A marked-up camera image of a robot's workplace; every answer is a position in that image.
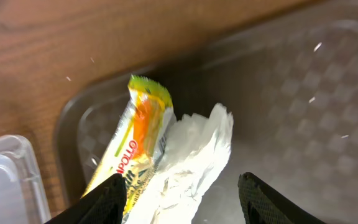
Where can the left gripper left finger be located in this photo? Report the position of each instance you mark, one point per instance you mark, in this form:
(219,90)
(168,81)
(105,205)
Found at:
(103,205)

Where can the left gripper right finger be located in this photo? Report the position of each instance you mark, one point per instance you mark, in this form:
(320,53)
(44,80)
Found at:
(263,204)

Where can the yellow green snack wrapper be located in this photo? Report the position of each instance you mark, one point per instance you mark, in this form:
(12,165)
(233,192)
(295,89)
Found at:
(138,145)

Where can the white tissue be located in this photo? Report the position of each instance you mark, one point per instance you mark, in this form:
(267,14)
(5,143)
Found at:
(197,150)

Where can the clear plastic bin lid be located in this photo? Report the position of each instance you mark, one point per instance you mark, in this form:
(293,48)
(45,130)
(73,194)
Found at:
(20,151)

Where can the clear plastic bin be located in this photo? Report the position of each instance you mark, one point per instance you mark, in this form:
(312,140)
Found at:
(12,205)

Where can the dark brown serving tray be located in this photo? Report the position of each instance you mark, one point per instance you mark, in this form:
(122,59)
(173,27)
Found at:
(292,87)

